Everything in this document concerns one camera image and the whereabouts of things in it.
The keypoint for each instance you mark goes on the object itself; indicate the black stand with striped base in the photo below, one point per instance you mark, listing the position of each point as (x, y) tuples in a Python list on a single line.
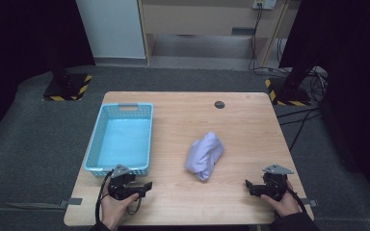
[(67, 86), (290, 89)]

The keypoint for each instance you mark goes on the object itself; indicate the white panel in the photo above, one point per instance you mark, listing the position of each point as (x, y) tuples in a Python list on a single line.
[(112, 29)]

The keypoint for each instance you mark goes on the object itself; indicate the white power strip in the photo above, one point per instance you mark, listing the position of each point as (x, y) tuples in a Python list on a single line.
[(265, 4)]

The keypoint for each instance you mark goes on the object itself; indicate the grey tape strip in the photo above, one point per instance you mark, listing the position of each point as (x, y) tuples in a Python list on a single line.
[(310, 202), (72, 202)]

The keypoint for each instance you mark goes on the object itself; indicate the person's left hand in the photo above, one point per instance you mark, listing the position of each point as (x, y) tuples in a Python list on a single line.
[(115, 210)]

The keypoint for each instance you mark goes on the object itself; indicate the grey round table grommet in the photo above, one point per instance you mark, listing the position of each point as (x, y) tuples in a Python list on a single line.
[(219, 104)]

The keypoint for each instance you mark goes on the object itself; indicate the person's right hand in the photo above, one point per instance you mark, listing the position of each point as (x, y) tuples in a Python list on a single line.
[(284, 203)]

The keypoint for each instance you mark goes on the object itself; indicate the lilac cloth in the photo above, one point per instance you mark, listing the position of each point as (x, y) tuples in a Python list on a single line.
[(204, 155)]

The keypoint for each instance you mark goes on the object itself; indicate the light blue plastic basket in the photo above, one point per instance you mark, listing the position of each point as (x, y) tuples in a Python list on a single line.
[(122, 144)]

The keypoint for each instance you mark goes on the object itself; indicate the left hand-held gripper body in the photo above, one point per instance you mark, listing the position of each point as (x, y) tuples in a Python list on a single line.
[(120, 187)]

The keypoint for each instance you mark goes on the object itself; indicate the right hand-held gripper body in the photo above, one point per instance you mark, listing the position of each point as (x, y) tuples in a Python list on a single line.
[(274, 184)]

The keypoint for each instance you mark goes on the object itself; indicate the black curtain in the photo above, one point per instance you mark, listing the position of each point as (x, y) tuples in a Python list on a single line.
[(353, 80), (22, 41)]

